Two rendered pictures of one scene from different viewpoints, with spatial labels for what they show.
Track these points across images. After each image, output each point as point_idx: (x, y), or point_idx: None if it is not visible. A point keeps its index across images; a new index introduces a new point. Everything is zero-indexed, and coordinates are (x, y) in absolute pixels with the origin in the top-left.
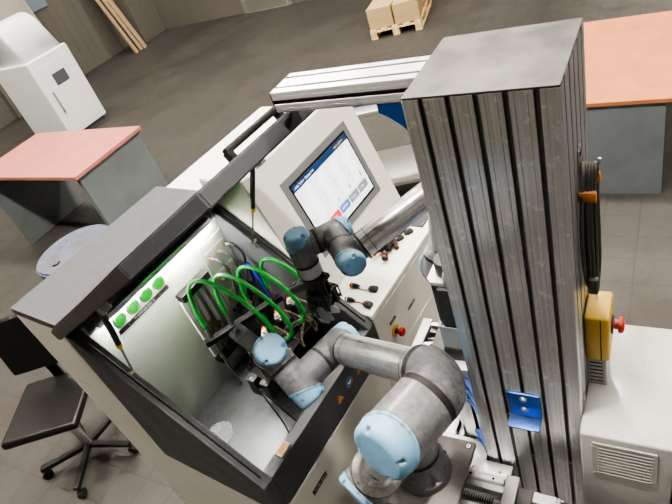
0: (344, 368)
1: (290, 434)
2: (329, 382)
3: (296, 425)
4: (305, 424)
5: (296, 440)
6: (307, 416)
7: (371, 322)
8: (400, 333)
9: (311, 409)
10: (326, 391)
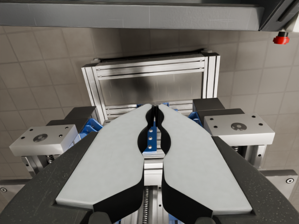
0: (162, 29)
1: (6, 7)
2: (124, 18)
3: (24, 7)
4: (36, 24)
5: (7, 25)
6: (49, 18)
7: (279, 29)
8: (276, 41)
9: (63, 17)
10: (106, 24)
